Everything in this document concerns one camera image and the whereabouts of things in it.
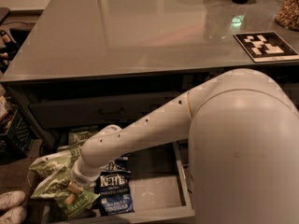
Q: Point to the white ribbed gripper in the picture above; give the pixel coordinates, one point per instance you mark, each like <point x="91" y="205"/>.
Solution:
<point x="79" y="176"/>

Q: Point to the green jalapeno chip bag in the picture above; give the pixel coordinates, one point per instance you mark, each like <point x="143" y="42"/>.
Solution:
<point x="56" y="187"/>

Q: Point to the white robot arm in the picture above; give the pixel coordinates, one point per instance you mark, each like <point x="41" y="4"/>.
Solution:
<point x="243" y="135"/>

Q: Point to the front blue vinegar chip bag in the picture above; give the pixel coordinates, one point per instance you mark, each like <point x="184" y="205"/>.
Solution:
<point x="114" y="194"/>

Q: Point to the rear green chip bag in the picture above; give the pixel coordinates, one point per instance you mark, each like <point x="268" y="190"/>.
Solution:
<point x="81" y="133"/>

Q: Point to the open grey middle drawer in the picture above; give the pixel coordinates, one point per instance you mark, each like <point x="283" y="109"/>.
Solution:
<point x="158" y="188"/>

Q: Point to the grey top left drawer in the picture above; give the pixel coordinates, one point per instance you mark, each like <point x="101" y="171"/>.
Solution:
<point x="98" y="110"/>

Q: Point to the lower white shoe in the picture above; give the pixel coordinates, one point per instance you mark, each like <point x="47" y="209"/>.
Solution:
<point x="14" y="216"/>

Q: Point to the white shoe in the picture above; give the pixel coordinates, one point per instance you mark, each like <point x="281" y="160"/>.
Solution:
<point x="11" y="199"/>
<point x="14" y="216"/>

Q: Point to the upper white shoe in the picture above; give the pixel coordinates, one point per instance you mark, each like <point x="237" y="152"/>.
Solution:
<point x="11" y="199"/>

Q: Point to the black plastic crate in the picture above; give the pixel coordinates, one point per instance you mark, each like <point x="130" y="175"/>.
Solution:
<point x="16" y="140"/>

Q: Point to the black white fiducial marker board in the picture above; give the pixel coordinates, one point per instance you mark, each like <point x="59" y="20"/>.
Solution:
<point x="265" y="47"/>

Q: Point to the glass jar of snacks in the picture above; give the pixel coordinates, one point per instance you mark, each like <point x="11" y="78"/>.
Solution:
<point x="288" y="15"/>

